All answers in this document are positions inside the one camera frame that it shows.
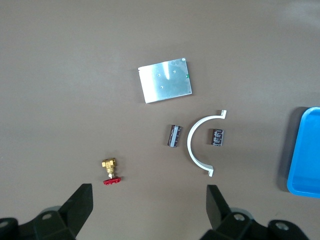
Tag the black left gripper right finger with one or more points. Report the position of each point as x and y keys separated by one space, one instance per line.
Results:
x=220 y=212

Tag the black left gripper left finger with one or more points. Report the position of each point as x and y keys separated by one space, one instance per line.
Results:
x=72 y=212

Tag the dark brown cylindrical capacitor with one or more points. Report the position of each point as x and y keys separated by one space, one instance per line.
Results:
x=174 y=136
x=216 y=137

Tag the white curved pipe clamp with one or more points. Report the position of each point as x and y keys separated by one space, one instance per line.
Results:
x=190 y=142

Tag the blue plastic tray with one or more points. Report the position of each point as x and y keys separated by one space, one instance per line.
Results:
x=307 y=150

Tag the brown table cover mat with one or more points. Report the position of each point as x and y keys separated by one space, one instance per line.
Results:
x=75 y=75

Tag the silver aluminium plate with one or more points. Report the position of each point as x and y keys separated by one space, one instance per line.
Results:
x=165 y=80

